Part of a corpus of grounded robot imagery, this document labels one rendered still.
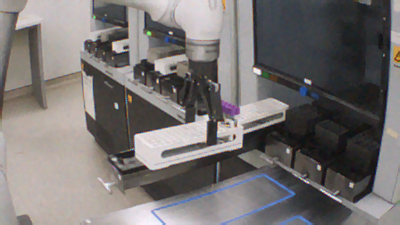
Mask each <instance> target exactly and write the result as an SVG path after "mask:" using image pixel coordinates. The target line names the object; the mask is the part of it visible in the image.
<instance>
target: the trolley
mask: <svg viewBox="0 0 400 225"><path fill-rule="evenodd" d="M80 223H81V225H375V224H374V223H373V222H371V221H368V220H367V219H365V218H364V217H363V216H361V215H360V214H358V213H357V212H354V211H353V210H351V209H350V208H347V206H344V205H343V204H341V203H340V202H338V201H337V200H335V199H333V198H332V197H330V196H328V195H326V194H325V193H323V192H322V191H320V190H319V189H317V188H316V187H314V186H312V185H311V184H309V183H307V182H305V181H304V180H302V179H301V178H298V177H297V176H296V175H294V173H291V172H290V171H287V170H286V169H285V168H282V167H281V166H279V165H277V164H276V163H275V162H273V163H270V164H268V165H265V166H263V167H261V168H259V169H256V170H253V171H249V172H248V173H245V174H240V175H237V176H236V177H233V178H230V179H226V180H223V181H222V182H217V183H214V184H211V185H210V186H207V187H200V188H198V189H196V190H193V191H188V192H186V193H184V194H178V195H176V196H170V197H168V198H165V199H161V200H159V201H153V202H151V203H146V204H141V205H139V206H137V205H136V206H134V207H130V208H128V209H127V208H126V209H123V210H119V211H115V212H110V213H106V214H102V215H98V216H95V217H91V218H89V217H88V218H85V219H81V220H80Z"/></svg>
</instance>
